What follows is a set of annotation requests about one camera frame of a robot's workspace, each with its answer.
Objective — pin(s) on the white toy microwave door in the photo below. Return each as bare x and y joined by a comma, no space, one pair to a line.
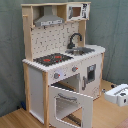
77,12

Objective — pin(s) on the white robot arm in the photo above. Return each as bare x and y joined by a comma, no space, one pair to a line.
118,95

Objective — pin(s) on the wooden toy kitchen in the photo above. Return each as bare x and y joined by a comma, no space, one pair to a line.
46,40

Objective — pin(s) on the right stove knob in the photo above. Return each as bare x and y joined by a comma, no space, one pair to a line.
74,69

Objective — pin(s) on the stove knob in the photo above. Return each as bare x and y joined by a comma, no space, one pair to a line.
56,75
74,69

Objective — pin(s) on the black toy stovetop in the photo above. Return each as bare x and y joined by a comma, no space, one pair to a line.
52,59

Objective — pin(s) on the left stove knob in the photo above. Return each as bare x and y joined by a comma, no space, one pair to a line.
56,75

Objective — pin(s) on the metal toy sink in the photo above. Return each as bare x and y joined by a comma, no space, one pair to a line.
79,51

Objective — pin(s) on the black toy faucet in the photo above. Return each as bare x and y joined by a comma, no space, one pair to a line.
74,40

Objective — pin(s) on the white dishwasher door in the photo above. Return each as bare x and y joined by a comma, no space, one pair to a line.
91,71

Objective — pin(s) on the white oven door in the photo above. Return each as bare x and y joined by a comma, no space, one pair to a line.
63,102

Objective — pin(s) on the grey range hood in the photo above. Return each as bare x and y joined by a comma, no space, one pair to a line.
48,18

